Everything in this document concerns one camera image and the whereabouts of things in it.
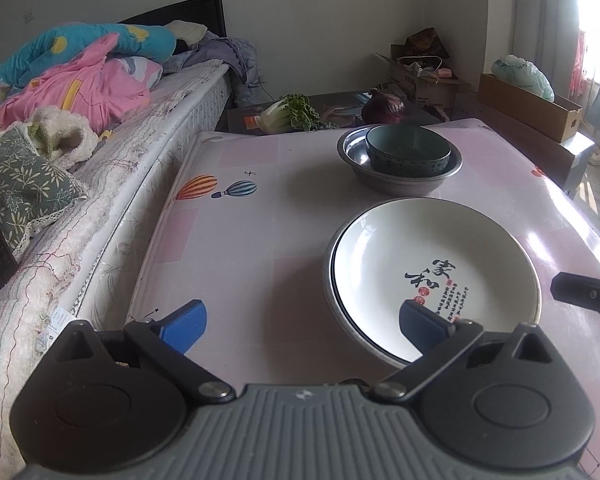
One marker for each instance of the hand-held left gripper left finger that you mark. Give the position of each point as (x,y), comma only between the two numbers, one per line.
(185,325)

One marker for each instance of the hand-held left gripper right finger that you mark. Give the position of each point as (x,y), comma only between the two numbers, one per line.
(420,325)

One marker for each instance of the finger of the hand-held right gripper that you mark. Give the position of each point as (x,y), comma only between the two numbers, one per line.
(580,292)

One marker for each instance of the white printed ceramic plate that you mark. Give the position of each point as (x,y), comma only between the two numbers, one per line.
(405,245)

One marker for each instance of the large steel basin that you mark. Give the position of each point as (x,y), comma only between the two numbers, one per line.
(326,272)

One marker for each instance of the medium steel bowl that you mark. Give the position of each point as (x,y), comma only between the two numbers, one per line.
(405,185)

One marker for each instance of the teal ceramic bowl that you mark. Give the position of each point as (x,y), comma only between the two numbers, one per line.
(405,160)

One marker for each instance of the white mattress tag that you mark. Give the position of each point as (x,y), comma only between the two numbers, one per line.
(55,327)

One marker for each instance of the grey carton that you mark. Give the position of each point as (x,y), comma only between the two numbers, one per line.
(580,160)

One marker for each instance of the long cardboard box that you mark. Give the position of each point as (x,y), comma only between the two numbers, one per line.
(555,120)

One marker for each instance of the white quilted mattress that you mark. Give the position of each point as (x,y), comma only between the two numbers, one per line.
(145,125)

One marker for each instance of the green leaf-print pillow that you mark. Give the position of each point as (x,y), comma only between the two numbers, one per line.
(25,185)

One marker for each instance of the white fleece blanket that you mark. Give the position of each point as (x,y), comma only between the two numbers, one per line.
(70,135)

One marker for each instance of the green plastic bag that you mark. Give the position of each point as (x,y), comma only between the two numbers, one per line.
(525,75)

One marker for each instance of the pink hanging clothing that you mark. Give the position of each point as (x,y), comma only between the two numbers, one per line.
(580,65)

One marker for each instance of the bok choy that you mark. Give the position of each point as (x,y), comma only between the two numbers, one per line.
(280,117)

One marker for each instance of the open cardboard box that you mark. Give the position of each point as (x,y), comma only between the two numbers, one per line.
(430,92)

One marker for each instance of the grey clothes pile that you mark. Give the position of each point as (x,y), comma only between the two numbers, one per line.
(230,55)

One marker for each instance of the brown patterned bag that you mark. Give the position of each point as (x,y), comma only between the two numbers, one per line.
(427,42)

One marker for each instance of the cream plush cushion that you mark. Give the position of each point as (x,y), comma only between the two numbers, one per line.
(187,30)

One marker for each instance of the teal dotted quilt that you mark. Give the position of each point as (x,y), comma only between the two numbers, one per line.
(55,42)

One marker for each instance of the dark bed headboard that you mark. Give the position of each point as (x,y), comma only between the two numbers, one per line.
(200,10)

